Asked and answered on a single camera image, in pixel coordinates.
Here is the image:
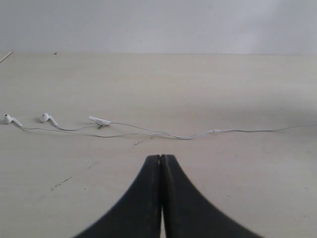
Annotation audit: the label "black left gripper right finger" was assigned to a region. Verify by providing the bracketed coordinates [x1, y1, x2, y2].
[161, 155, 260, 238]

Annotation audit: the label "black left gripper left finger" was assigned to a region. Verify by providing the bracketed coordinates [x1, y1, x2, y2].
[76, 155, 161, 238]

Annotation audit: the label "white wired earphones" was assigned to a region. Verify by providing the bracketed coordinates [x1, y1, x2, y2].
[3, 113, 316, 140]

